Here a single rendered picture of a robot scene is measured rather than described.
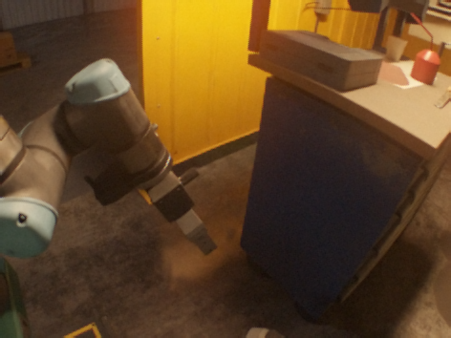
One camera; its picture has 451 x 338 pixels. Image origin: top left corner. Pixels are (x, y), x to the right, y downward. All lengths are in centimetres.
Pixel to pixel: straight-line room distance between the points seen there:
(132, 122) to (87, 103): 6
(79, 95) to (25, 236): 17
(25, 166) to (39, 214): 5
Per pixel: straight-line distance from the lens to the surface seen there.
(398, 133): 55
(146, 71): 129
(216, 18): 148
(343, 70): 60
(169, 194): 39
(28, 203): 28
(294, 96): 74
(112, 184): 41
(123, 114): 36
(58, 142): 37
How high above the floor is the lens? 113
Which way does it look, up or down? 37 degrees down
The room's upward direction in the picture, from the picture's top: 5 degrees clockwise
